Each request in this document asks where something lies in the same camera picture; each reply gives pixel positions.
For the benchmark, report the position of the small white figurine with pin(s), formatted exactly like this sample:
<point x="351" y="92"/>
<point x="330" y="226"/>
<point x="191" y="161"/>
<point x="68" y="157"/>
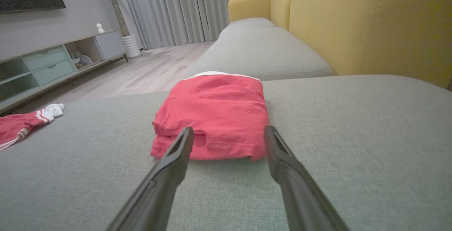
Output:
<point x="100" y="28"/>

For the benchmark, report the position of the grey sofa seat cushion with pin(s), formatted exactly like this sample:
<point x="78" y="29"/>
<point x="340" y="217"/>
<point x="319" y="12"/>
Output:
<point x="261" y="54"/>
<point x="247" y="23"/>

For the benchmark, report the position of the grey pleated curtain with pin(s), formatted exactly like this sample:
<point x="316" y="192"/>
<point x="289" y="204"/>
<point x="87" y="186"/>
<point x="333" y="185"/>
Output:
<point x="176" y="8"/>

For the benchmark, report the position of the white ribbed pot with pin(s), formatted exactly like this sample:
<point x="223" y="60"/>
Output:
<point x="131" y="46"/>

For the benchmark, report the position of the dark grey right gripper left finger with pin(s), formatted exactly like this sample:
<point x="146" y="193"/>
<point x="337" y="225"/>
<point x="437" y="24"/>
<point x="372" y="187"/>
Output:
<point x="155" y="199"/>

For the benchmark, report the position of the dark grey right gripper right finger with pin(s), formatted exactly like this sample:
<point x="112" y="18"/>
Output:
<point x="303" y="202"/>

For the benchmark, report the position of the grey sofa chaise seat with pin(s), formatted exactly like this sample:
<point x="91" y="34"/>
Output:
<point x="353" y="146"/>

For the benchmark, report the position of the pale green tv cabinet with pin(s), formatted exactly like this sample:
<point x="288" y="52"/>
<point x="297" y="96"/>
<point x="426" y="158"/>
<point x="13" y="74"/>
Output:
<point x="47" y="65"/>

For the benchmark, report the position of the yellow sofa backrest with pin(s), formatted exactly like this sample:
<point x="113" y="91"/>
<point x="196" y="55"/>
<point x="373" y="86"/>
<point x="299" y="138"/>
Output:
<point x="370" y="22"/>

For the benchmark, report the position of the red white basketball jersey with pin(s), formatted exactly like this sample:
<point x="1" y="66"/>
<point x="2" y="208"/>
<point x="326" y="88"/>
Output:
<point x="14" y="126"/>

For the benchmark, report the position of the grey plush toy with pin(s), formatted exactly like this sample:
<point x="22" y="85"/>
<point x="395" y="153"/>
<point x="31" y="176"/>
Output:
<point x="82" y="60"/>

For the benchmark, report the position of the red garment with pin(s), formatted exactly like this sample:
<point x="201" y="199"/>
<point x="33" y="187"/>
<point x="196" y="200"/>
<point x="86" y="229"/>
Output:
<point x="219" y="111"/>

